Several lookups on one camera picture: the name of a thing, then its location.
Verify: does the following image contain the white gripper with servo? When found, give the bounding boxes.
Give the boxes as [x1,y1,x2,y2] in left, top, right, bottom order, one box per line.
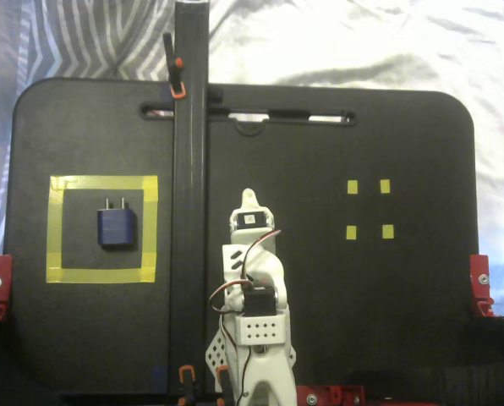
[228,189,277,245]

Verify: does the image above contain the blue USB charger block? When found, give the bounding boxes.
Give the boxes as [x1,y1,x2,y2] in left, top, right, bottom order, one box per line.
[96,196,137,251]

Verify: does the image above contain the orange black spring clamp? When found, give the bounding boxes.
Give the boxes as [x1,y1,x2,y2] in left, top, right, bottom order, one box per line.
[162,32,188,101]

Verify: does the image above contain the yellow tape square outline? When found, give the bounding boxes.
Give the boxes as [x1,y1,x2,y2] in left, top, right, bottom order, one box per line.
[45,174,159,285]

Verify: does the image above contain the small orange black clamp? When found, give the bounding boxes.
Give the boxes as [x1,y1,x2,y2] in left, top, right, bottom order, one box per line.
[178,365,199,406]
[215,365,232,406]

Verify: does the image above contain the grey white patterned bedsheet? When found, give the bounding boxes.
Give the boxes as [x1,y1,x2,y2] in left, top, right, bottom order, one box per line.
[0,0,504,319]

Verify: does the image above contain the blue tape piece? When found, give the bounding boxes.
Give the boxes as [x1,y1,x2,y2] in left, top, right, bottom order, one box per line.
[152,366,168,392]

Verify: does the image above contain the red screw clamp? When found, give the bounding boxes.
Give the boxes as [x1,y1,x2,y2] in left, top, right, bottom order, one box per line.
[293,384,367,406]

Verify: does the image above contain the red desk edge clamp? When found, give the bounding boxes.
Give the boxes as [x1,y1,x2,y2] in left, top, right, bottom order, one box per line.
[0,254,14,321]
[468,254,496,318]

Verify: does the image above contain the red black servo cable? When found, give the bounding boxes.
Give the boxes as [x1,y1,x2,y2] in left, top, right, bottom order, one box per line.
[208,229,282,315]

